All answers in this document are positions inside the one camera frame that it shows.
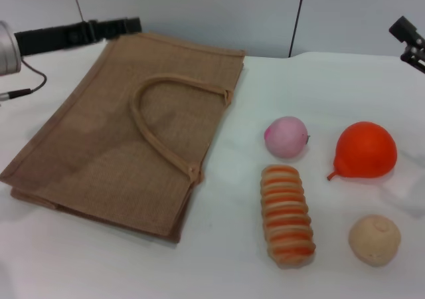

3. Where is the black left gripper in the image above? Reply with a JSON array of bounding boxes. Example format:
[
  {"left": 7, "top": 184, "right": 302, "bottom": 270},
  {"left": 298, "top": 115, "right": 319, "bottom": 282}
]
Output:
[{"left": 14, "top": 17, "right": 142, "bottom": 56}]

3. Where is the orange toy fruit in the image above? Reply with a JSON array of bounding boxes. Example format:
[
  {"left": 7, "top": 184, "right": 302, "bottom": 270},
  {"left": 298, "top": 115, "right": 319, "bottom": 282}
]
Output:
[{"left": 327, "top": 121, "right": 398, "bottom": 182}]

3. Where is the brown jute handbag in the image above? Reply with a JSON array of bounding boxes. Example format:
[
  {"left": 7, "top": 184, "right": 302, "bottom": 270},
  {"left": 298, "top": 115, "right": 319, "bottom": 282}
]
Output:
[{"left": 0, "top": 31, "right": 247, "bottom": 245}]

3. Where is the pink toy peach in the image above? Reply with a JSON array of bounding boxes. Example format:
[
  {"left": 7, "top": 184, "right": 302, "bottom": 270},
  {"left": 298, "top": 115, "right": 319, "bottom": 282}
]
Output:
[{"left": 264, "top": 116, "right": 311, "bottom": 159}]

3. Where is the beige round toy bun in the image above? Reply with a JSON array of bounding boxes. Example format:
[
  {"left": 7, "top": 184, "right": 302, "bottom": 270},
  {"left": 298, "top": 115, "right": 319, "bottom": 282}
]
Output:
[{"left": 347, "top": 214, "right": 402, "bottom": 268}]

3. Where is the orange striped toy bread roll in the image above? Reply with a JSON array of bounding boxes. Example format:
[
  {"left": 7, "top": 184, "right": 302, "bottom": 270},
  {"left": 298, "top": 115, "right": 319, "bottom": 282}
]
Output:
[{"left": 260, "top": 164, "right": 317, "bottom": 266}]

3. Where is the black cable with silver plug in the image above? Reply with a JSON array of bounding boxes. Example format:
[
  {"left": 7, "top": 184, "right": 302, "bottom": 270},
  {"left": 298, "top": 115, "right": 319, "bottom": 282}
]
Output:
[{"left": 0, "top": 55, "right": 48, "bottom": 102}]

